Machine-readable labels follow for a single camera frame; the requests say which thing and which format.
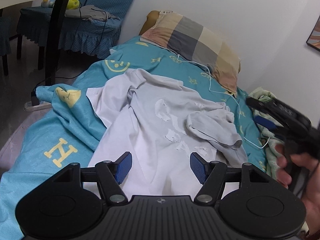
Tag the green plush toy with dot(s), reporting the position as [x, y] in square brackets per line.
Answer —
[73, 3]

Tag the leaf wall picture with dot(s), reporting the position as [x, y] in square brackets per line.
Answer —
[314, 36]

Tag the pale green fleece blanket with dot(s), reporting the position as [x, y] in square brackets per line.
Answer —
[271, 152]

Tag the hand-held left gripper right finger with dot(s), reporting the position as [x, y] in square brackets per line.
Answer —
[198, 167]

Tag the white power strip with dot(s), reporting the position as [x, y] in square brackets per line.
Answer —
[42, 106]

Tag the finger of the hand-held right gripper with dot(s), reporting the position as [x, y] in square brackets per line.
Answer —
[265, 123]
[260, 105]

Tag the small pastel toy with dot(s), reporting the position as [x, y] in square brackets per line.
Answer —
[48, 3]

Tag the grey cloth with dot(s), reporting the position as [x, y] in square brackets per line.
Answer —
[92, 13]

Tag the teal printed bed sheet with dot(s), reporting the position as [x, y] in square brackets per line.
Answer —
[62, 120]

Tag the black plug adapter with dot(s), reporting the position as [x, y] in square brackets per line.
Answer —
[35, 98]

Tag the plaid pillow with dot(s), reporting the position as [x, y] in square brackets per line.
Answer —
[190, 42]

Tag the white shirt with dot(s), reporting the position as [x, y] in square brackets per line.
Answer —
[150, 120]

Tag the person's right hand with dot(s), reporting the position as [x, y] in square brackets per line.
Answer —
[310, 192]

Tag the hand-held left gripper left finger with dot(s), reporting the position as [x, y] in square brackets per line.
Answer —
[123, 167]

